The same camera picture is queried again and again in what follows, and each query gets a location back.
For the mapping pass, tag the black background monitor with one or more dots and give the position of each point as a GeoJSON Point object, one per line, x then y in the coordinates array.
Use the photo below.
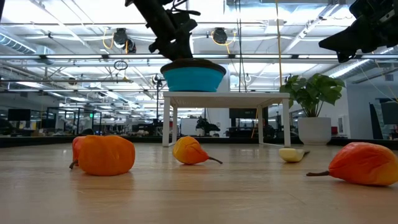
{"type": "Point", "coordinates": [18, 115]}

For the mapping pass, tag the black aluminium table frame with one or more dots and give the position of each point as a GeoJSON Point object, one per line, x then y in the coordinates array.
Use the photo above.
{"type": "Point", "coordinates": [37, 141]}

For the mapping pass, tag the blue collapsible bowl grey rim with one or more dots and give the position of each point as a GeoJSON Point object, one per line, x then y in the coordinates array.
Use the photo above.
{"type": "Point", "coordinates": [192, 79]}

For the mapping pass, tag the white perforated shelf riser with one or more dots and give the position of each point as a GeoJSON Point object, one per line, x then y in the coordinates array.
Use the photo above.
{"type": "Point", "coordinates": [224, 99]}

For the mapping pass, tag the black wall screen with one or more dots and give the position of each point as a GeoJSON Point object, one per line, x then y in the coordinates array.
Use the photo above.
{"type": "Point", "coordinates": [242, 113]}

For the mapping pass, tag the silver ventilation duct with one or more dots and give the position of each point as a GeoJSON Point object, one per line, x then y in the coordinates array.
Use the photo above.
{"type": "Point", "coordinates": [18, 46]}

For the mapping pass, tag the green potted plant white pot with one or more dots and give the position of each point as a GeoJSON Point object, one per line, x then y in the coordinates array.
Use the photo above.
{"type": "Point", "coordinates": [314, 130]}

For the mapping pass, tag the orange toy mandarin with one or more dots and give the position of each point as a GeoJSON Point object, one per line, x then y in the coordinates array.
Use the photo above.
{"type": "Point", "coordinates": [107, 155]}

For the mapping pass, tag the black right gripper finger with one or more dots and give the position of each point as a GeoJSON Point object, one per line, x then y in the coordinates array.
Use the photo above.
{"type": "Point", "coordinates": [346, 56]}
{"type": "Point", "coordinates": [345, 42]}

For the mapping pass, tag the orange red toy pear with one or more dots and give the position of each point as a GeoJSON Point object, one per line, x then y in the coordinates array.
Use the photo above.
{"type": "Point", "coordinates": [363, 165]}
{"type": "Point", "coordinates": [75, 149]}
{"type": "Point", "coordinates": [188, 151]}

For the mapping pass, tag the dark background robot arm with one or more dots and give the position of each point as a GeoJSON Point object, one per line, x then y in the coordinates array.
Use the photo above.
{"type": "Point", "coordinates": [205, 127]}

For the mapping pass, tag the black background panel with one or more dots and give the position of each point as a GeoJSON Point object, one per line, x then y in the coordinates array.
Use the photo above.
{"type": "Point", "coordinates": [377, 124]}

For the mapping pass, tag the white background board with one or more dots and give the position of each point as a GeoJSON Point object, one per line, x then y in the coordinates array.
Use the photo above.
{"type": "Point", "coordinates": [188, 127]}

